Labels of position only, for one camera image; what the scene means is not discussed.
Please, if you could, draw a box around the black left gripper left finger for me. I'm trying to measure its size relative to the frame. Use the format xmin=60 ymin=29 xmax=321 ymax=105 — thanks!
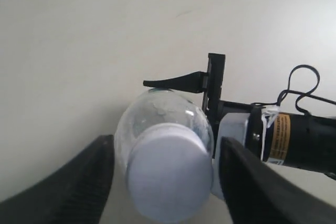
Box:
xmin=1 ymin=135 xmax=114 ymax=223

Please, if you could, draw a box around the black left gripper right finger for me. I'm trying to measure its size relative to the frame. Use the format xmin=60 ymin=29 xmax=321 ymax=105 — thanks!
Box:
xmin=219 ymin=139 xmax=335 ymax=223

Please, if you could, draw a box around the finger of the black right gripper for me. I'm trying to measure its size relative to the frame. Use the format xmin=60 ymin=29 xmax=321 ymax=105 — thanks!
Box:
xmin=143 ymin=71 xmax=208 ymax=93

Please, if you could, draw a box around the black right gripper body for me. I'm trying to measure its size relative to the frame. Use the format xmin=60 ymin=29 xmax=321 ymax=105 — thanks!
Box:
xmin=202 ymin=53 xmax=252 ymax=127

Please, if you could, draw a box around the clear plastic water bottle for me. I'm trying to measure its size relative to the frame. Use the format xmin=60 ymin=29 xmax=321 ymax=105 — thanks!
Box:
xmin=114 ymin=89 xmax=214 ymax=172

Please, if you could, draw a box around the white bottle cap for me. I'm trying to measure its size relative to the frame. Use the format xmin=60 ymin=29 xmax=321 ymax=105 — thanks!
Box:
xmin=125 ymin=123 xmax=213 ymax=223

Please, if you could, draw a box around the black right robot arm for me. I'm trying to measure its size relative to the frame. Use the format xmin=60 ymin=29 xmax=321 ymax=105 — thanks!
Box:
xmin=143 ymin=53 xmax=335 ymax=178

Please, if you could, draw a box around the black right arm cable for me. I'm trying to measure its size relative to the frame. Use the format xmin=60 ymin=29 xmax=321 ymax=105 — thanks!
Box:
xmin=258 ymin=64 xmax=336 ymax=116

